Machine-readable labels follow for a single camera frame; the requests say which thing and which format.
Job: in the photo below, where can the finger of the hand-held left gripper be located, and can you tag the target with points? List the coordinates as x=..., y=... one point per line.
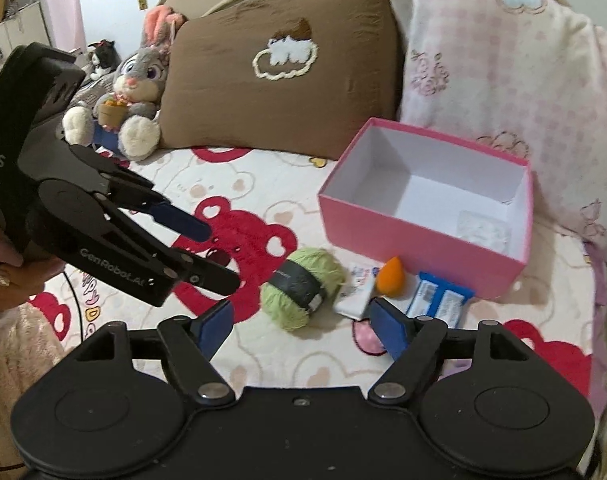
x=183, y=222
x=208, y=272

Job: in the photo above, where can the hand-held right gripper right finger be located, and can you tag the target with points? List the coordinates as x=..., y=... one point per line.
x=388, y=330

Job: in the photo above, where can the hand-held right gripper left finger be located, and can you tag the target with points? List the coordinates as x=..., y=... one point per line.
x=216, y=327

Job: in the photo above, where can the white tube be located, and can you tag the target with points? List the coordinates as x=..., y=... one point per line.
x=356, y=295

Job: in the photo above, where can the orange makeup sponge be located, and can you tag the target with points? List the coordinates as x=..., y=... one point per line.
x=391, y=277

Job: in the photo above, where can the blue snack packet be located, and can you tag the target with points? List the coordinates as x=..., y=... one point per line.
x=438, y=300

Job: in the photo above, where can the pink cardboard box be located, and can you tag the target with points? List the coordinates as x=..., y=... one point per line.
x=408, y=250

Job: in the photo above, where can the green yarn ball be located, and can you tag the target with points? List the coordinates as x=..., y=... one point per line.
x=303, y=280

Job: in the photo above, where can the person's left hand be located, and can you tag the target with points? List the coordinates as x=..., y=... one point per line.
x=13, y=280

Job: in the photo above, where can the bear printed blanket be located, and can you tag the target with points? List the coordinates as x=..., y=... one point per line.
x=258, y=185

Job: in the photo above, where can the grey patterned cloth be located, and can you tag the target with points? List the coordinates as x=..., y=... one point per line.
x=91, y=92

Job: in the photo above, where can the clear plastic packet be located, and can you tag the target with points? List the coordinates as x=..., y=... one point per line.
x=483, y=230

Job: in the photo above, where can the brown pillow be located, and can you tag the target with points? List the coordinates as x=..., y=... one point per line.
x=283, y=110

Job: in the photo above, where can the grey rabbit plush toy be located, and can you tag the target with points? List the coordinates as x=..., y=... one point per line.
x=138, y=75

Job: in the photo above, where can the black white cat plush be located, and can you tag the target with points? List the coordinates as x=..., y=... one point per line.
x=103, y=57

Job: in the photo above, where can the white cabinet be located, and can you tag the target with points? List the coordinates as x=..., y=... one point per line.
x=18, y=27

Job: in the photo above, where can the pink curtain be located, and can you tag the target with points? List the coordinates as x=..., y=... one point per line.
x=58, y=5

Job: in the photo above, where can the lilac bed sheet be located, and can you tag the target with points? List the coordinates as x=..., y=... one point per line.
x=601, y=300

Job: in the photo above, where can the pink checked pillow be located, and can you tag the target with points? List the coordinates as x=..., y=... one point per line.
x=508, y=85

